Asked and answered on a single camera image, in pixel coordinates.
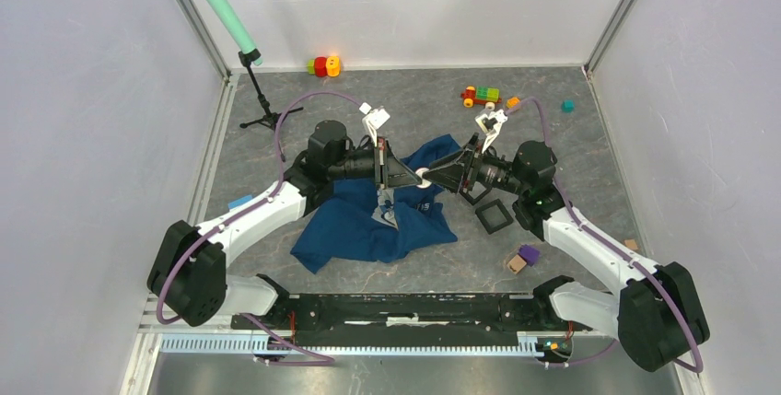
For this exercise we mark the blue white block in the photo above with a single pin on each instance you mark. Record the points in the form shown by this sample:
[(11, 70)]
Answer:
[(239, 202)]

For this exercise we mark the tan wooden cube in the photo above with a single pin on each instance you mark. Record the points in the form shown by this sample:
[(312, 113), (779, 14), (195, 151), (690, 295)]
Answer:
[(516, 264)]

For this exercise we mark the mint green microphone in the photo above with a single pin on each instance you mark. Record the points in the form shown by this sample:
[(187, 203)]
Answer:
[(236, 29)]

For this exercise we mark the purple cube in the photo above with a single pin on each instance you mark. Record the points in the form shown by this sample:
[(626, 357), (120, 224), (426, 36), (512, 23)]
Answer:
[(529, 254)]

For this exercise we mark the teal small cube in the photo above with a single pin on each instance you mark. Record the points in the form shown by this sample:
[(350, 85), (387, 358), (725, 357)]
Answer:
[(568, 106)]

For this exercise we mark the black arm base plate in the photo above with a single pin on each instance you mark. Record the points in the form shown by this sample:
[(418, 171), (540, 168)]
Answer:
[(411, 320)]

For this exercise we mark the orange toy brick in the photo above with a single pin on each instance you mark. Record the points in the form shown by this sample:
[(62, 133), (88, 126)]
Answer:
[(512, 103)]

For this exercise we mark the black square frame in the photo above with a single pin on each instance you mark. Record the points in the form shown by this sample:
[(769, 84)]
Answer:
[(472, 197), (494, 216)]

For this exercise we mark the red green orange toy blocks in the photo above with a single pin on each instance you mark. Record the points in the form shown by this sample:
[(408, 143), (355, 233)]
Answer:
[(325, 66)]

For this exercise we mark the brown wooden cube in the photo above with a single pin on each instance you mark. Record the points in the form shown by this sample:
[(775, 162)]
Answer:
[(631, 244)]

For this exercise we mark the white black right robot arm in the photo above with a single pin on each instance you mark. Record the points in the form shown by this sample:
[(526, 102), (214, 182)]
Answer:
[(652, 310)]

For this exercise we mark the colourful toy block train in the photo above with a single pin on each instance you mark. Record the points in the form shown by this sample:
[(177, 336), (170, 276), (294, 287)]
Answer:
[(487, 97)]

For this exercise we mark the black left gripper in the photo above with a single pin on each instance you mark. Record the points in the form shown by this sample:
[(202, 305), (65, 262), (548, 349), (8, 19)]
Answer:
[(389, 170)]

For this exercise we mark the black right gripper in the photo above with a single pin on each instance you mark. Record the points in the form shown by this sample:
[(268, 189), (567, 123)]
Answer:
[(466, 166)]

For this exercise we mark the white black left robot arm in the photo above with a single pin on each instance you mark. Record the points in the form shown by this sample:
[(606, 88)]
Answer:
[(189, 275)]

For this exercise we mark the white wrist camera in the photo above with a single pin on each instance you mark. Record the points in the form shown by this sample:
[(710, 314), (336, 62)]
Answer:
[(490, 122), (373, 119)]

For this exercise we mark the black tripod microphone stand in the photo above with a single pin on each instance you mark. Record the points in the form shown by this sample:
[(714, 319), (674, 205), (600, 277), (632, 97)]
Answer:
[(270, 119)]

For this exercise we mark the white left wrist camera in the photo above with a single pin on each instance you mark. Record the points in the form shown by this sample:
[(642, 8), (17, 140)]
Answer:
[(373, 119)]

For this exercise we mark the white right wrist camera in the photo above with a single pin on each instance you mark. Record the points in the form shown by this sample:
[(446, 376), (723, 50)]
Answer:
[(490, 122)]

